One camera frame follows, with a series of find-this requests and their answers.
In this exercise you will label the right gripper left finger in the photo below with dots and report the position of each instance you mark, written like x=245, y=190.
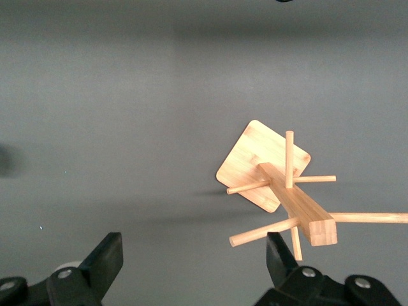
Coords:
x=95, y=271

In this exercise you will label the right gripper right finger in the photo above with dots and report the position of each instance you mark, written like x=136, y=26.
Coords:
x=287, y=280

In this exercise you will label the wooden cup rack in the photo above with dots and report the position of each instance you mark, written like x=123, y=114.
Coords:
x=287, y=194

